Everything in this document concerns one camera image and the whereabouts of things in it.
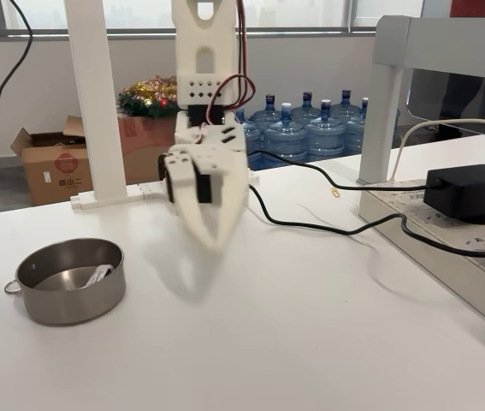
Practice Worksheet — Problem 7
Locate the white camera stand post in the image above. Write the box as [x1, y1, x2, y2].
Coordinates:
[62, 0, 160, 211]

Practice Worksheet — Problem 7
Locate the person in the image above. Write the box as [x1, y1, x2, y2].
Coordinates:
[437, 0, 485, 140]

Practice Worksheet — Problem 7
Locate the black adapter cable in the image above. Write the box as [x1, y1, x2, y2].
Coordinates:
[245, 149, 442, 192]

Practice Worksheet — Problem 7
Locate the black plug cable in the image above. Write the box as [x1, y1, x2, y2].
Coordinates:
[245, 183, 485, 259]

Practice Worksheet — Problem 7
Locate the open brown cardboard box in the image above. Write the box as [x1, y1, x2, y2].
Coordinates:
[9, 114, 96, 206]

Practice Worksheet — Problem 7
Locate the white cable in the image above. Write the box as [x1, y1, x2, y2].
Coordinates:
[388, 118, 485, 184]

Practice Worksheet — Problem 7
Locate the small white and blue box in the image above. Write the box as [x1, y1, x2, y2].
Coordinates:
[82, 264, 115, 290]

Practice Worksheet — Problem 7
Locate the blue water cooler bottle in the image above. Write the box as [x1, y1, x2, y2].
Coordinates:
[305, 98, 348, 163]
[263, 102, 310, 163]
[235, 109, 265, 170]
[344, 97, 370, 156]
[331, 88, 364, 123]
[250, 93, 287, 132]
[291, 91, 325, 126]

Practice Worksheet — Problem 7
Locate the black table clamp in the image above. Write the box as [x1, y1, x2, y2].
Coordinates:
[157, 152, 171, 183]

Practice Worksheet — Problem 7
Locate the grey monitor riser shelf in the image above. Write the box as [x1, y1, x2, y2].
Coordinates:
[357, 15, 485, 186]

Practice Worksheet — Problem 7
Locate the black power adapter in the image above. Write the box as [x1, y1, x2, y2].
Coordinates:
[423, 164, 485, 226]

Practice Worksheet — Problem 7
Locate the red black servo wire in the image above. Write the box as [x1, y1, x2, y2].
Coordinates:
[198, 0, 257, 136]

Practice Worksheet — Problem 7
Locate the white power strip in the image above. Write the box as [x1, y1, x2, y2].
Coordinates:
[359, 177, 485, 339]

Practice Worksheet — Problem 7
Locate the green tinsel wreath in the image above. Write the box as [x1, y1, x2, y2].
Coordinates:
[117, 74, 180, 120]

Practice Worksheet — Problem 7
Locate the round metal bowl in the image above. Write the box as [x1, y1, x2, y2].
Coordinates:
[3, 238, 127, 326]

